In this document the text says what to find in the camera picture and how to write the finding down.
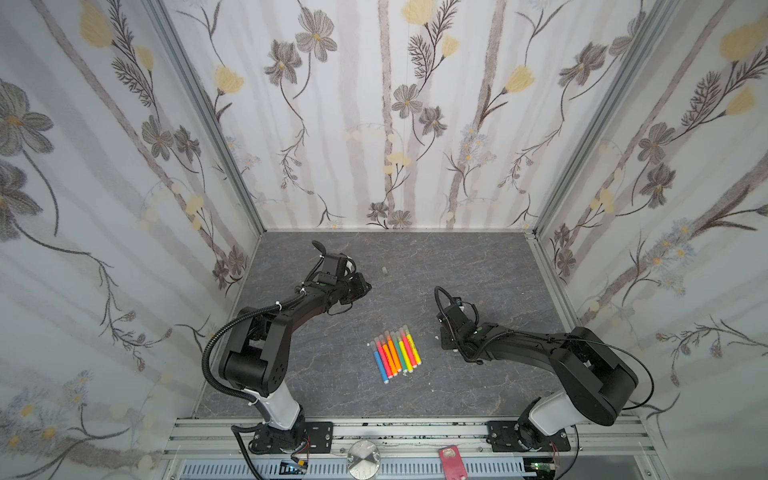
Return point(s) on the pink marker pen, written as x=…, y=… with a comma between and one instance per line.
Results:
x=405, y=346

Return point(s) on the lime green marker pen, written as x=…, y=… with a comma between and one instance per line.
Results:
x=402, y=353

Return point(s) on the aluminium mounting rail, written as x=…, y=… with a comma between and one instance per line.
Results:
x=622, y=451

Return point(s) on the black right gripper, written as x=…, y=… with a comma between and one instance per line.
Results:
x=452, y=321

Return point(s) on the white slotted cable duct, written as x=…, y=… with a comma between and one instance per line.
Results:
x=337, y=468

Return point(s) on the light blue marker pen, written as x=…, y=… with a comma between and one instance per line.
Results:
x=379, y=364

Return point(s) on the red marker pen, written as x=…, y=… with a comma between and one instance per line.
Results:
x=383, y=357

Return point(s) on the dark orange marker pen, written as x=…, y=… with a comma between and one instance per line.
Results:
x=390, y=363

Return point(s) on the yellow marker pen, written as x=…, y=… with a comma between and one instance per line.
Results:
x=412, y=346

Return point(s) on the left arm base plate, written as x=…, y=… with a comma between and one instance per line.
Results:
x=304, y=437

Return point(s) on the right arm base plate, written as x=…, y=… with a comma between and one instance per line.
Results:
x=510, y=435

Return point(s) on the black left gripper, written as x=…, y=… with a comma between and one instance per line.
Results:
x=359, y=281

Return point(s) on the pink rectangular tag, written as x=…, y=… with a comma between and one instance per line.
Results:
x=452, y=464

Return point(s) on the round silver metal knob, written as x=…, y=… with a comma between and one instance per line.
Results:
x=363, y=460

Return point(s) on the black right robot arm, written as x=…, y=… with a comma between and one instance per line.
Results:
x=595, y=383

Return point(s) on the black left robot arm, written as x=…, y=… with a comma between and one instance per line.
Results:
x=248, y=357

